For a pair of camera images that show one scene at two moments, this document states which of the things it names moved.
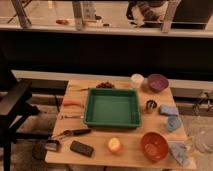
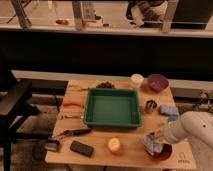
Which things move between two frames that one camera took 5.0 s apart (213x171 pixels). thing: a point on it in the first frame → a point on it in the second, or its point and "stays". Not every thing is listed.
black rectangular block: [81, 148] stays
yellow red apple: [114, 144] stays
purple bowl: [157, 82] stays
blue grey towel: [179, 151] → [151, 145]
